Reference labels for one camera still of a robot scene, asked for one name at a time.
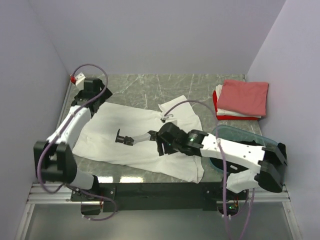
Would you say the white printed t-shirt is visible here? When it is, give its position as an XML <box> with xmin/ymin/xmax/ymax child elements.
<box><xmin>72</xmin><ymin>95</ymin><xmax>204</xmax><ymax>183</ymax></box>

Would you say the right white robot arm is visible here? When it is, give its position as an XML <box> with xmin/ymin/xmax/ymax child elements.
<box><xmin>155</xmin><ymin>122</ymin><xmax>288</xmax><ymax>200</ymax></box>

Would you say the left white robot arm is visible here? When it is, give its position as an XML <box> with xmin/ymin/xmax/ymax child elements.
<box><xmin>33</xmin><ymin>77</ymin><xmax>113</xmax><ymax>201</ymax></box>

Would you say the folded red t-shirt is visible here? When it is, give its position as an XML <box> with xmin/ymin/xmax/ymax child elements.
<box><xmin>212</xmin><ymin>91</ymin><xmax>260</xmax><ymax>121</ymax></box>

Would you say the teal plastic basket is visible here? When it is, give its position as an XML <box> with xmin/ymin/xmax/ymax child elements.
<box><xmin>207</xmin><ymin>124</ymin><xmax>286</xmax><ymax>186</ymax></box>

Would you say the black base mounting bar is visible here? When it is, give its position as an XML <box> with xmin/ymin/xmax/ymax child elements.
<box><xmin>70</xmin><ymin>181</ymin><xmax>241</xmax><ymax>217</ymax></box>

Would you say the black t-shirt in basket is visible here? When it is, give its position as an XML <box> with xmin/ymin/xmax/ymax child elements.
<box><xmin>212</xmin><ymin>141</ymin><xmax>287</xmax><ymax>176</ymax></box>

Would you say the folded pink t-shirt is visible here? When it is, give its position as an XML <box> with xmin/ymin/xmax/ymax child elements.
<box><xmin>217</xmin><ymin>79</ymin><xmax>269</xmax><ymax>117</ymax></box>

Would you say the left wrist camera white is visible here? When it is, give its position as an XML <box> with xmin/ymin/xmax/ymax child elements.
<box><xmin>70</xmin><ymin>72</ymin><xmax>86</xmax><ymax>89</ymax></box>

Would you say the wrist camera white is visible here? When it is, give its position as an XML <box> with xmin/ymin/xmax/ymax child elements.
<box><xmin>160</xmin><ymin>113</ymin><xmax>178</xmax><ymax>126</ymax></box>
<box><xmin>70</xmin><ymin>72</ymin><xmax>86</xmax><ymax>89</ymax></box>

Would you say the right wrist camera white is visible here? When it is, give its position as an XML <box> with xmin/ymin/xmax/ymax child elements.
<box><xmin>160</xmin><ymin>113</ymin><xmax>178</xmax><ymax>126</ymax></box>

